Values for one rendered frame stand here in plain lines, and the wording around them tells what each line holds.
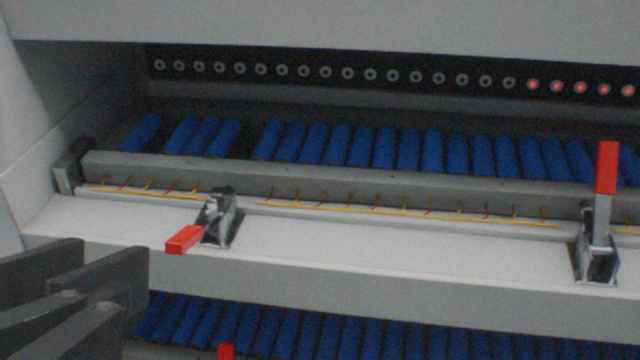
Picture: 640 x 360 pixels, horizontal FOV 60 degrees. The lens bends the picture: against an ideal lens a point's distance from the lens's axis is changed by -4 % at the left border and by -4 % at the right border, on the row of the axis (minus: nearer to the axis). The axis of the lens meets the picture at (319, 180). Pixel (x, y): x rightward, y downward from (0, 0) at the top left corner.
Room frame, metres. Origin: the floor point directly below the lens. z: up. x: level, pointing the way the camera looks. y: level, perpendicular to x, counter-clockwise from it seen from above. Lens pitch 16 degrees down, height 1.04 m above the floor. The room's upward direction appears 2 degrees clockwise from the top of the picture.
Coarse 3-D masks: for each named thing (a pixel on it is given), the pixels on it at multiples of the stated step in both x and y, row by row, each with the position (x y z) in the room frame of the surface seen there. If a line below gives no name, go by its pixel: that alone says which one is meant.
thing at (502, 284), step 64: (64, 128) 0.47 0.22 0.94; (128, 128) 0.55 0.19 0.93; (64, 192) 0.45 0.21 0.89; (192, 256) 0.38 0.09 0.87; (256, 256) 0.37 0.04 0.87; (320, 256) 0.37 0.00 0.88; (384, 256) 0.37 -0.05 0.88; (448, 256) 0.37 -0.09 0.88; (512, 256) 0.37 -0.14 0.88; (448, 320) 0.36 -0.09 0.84; (512, 320) 0.35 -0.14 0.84; (576, 320) 0.34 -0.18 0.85
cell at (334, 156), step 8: (336, 128) 0.50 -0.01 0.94; (344, 128) 0.50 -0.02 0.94; (336, 136) 0.49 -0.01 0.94; (344, 136) 0.49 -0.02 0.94; (328, 144) 0.48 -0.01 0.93; (336, 144) 0.48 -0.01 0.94; (344, 144) 0.48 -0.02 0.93; (328, 152) 0.47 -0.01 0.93; (336, 152) 0.46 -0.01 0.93; (344, 152) 0.47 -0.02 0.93; (328, 160) 0.45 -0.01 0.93; (336, 160) 0.45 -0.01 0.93; (344, 160) 0.47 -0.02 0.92
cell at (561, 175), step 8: (544, 144) 0.47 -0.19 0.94; (552, 144) 0.47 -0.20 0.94; (560, 144) 0.47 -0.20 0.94; (544, 152) 0.47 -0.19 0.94; (552, 152) 0.46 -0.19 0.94; (560, 152) 0.46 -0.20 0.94; (544, 160) 0.46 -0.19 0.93; (552, 160) 0.45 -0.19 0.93; (560, 160) 0.44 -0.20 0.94; (552, 168) 0.44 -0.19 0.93; (560, 168) 0.43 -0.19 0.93; (568, 168) 0.44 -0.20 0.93; (552, 176) 0.43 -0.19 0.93; (560, 176) 0.42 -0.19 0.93; (568, 176) 0.42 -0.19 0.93
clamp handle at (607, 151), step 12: (600, 144) 0.36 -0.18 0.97; (612, 144) 0.36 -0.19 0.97; (600, 156) 0.36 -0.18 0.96; (612, 156) 0.36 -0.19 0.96; (600, 168) 0.36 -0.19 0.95; (612, 168) 0.35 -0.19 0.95; (600, 180) 0.35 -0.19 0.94; (612, 180) 0.35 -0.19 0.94; (600, 192) 0.35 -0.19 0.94; (612, 192) 0.35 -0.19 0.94; (600, 204) 0.35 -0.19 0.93; (600, 216) 0.35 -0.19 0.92; (600, 228) 0.35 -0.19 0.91; (588, 240) 0.36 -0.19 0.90; (600, 240) 0.34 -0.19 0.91
